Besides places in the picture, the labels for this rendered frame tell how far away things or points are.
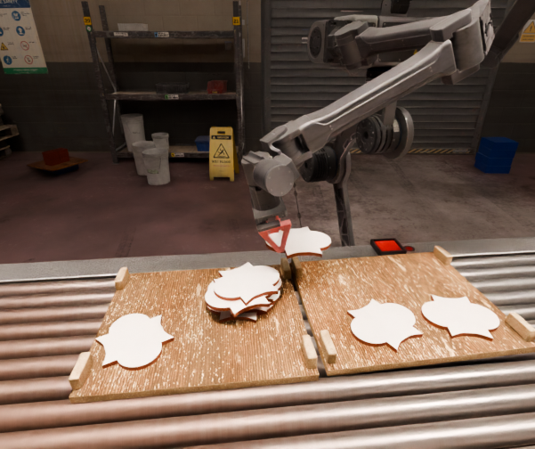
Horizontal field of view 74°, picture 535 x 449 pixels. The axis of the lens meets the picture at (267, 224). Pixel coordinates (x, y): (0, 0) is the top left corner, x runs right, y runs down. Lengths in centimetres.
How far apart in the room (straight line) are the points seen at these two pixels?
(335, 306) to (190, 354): 32
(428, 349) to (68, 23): 570
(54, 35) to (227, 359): 563
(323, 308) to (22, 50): 586
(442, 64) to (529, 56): 556
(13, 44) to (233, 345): 590
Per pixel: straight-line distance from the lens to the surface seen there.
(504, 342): 84
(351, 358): 70
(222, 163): 427
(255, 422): 63
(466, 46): 81
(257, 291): 73
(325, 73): 534
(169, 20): 548
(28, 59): 626
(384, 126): 142
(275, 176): 62
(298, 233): 82
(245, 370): 67
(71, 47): 595
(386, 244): 108
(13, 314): 97
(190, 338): 73
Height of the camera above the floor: 144
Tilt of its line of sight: 27 degrees down
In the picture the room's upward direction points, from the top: straight up
